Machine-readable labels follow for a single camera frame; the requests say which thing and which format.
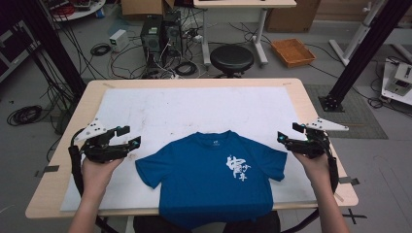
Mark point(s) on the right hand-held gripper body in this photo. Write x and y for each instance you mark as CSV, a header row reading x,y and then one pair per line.
x,y
315,144

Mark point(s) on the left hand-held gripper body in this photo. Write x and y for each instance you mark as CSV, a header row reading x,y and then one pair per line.
x,y
97,150

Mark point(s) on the blue printed T-shirt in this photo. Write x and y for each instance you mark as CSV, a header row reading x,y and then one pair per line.
x,y
200,187

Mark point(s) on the person's left hand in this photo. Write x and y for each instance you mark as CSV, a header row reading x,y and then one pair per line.
x,y
97,176

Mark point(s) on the person's right hand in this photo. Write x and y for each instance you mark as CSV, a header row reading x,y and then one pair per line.
x,y
317,173

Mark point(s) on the grey floor mat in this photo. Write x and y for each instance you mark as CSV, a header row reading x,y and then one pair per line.
x,y
359,123

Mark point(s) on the white table mat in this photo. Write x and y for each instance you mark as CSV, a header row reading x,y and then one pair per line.
x,y
194,110

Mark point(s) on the orange shallow tray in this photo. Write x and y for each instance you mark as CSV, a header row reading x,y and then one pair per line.
x,y
293,51

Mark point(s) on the small white power supply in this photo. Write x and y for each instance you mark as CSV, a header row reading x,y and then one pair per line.
x,y
119,39

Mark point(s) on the black computer tower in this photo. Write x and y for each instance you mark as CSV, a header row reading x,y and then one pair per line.
x,y
172,35
151,39

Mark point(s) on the black round stool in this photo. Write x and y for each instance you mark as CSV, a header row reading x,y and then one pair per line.
x,y
232,58

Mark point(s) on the white machine on floor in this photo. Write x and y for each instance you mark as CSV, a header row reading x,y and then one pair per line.
x,y
400,81

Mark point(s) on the white metal stand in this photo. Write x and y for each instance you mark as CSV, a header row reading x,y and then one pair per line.
x,y
356,35

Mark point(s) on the large cardboard box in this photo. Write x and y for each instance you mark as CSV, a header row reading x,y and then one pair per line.
x,y
291,16

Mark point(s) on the round white table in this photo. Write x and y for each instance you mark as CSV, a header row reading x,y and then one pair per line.
x,y
81,11

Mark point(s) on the white desk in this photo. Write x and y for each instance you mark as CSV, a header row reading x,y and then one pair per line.
x,y
243,3

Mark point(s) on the black metal frame post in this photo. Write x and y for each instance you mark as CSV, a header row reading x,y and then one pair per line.
x,y
51,45
366,48

